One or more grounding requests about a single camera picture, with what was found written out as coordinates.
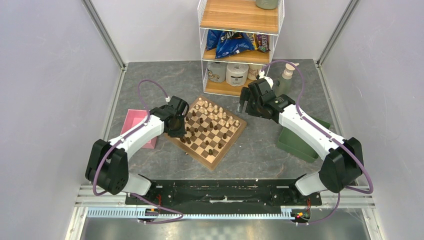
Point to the green jar top shelf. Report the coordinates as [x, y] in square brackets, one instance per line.
[267, 4]

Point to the white cup right shelf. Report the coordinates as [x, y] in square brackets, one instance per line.
[253, 71]

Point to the brown candy bag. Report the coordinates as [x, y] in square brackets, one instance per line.
[261, 43]

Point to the blue chips bag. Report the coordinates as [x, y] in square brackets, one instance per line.
[227, 43]

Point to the white toilet paper roll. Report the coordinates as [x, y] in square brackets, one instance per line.
[236, 74]

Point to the pink plastic bin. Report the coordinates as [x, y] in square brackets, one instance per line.
[133, 117]

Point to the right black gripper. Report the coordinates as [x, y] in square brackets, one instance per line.
[246, 95]

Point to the green soap pump bottle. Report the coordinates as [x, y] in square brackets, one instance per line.
[283, 83]

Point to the green plastic bin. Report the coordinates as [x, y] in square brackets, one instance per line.
[296, 142]

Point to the wooden chess board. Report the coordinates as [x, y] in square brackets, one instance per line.
[211, 131]

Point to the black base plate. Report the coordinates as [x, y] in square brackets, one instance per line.
[228, 196]

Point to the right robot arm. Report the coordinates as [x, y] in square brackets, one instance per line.
[342, 158]

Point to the white printed mug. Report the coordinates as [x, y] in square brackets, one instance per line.
[216, 71]

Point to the white wire wooden shelf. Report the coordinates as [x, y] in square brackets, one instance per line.
[241, 16]

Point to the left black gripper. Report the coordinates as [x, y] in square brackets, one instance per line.
[180, 133]

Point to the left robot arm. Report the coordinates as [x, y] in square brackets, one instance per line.
[108, 166]

